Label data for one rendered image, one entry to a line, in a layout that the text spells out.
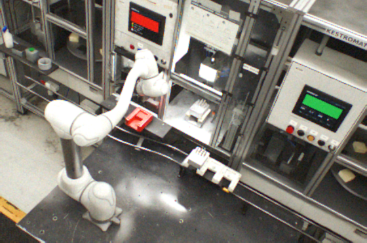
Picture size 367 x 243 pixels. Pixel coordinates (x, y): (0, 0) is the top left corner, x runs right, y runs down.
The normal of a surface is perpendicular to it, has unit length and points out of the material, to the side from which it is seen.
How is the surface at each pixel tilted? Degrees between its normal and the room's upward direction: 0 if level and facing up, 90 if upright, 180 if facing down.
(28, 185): 0
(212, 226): 0
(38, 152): 0
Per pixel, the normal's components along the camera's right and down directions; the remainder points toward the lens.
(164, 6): -0.50, 0.54
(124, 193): 0.15, -0.73
